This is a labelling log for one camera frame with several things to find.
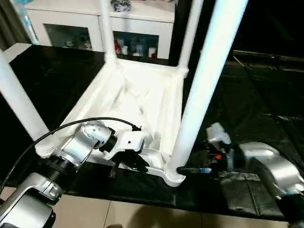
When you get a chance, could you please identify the black work mat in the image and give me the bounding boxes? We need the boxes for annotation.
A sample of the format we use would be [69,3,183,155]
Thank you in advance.
[0,45,304,221]

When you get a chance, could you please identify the white plastic table leg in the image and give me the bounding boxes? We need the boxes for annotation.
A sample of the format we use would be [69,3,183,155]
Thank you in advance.
[99,0,118,66]
[0,50,50,155]
[177,0,205,72]
[167,0,248,179]

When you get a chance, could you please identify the white glass-door cabinet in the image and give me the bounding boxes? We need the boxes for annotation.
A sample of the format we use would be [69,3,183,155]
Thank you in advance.
[26,0,175,60]

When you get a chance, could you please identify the white plastic table top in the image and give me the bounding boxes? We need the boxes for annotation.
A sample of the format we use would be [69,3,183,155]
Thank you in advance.
[36,57,190,187]

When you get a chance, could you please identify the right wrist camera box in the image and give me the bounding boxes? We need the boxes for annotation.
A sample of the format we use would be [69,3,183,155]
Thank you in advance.
[206,123,232,148]

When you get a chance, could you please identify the small silver ornament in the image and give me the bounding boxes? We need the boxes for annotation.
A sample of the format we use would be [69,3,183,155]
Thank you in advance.
[112,0,133,12]

